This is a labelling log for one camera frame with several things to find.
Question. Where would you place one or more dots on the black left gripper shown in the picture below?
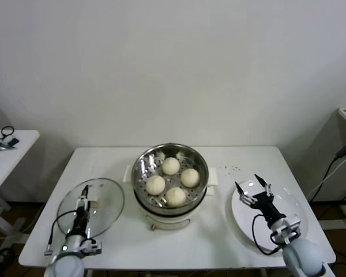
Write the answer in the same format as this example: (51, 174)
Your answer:
(82, 222)

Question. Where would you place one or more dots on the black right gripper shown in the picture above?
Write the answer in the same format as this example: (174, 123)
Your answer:
(266, 206)

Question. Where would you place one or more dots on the white steamed baozi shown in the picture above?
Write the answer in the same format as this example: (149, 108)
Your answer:
(190, 177)
(171, 166)
(155, 185)
(176, 197)

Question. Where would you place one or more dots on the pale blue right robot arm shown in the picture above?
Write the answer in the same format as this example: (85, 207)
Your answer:
(304, 256)

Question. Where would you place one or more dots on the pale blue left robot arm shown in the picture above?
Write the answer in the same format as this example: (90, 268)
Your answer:
(66, 264)

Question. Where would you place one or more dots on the perforated steel steamer basket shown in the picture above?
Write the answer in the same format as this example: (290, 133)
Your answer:
(144, 170)

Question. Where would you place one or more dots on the white round plate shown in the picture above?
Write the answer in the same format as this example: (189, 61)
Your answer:
(294, 202)

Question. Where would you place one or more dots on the small dark crumbs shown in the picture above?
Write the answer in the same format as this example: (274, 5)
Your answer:
(230, 168)

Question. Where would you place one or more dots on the white side table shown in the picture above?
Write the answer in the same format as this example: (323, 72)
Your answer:
(20, 150)

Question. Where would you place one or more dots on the white electric cooker pot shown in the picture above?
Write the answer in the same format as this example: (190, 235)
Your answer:
(173, 222)

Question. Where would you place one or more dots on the small black box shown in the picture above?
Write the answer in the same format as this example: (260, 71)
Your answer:
(14, 141)

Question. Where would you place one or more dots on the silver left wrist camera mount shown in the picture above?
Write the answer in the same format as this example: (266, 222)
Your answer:
(92, 246)

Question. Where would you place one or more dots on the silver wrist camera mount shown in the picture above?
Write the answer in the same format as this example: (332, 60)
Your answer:
(92, 246)
(292, 225)

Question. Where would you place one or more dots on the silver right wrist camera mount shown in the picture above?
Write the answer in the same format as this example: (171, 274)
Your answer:
(292, 225)

